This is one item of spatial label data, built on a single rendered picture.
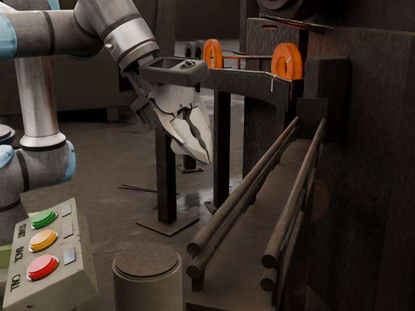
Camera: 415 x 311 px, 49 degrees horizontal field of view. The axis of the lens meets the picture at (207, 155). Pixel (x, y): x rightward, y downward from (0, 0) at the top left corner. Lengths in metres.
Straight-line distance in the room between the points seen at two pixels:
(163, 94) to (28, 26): 0.24
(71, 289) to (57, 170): 0.67
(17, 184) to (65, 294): 0.65
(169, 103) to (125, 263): 0.28
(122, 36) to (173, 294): 0.43
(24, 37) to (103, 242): 1.28
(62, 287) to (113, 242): 1.32
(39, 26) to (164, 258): 0.44
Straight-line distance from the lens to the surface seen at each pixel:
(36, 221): 0.79
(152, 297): 0.79
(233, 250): 0.50
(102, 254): 1.88
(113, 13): 0.75
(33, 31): 0.81
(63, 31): 0.82
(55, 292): 0.64
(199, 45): 2.34
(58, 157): 1.27
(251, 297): 0.42
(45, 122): 1.25
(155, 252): 0.84
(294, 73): 1.45
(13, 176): 1.25
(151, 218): 2.10
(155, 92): 0.72
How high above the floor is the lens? 0.95
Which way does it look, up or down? 19 degrees down
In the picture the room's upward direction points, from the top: straight up
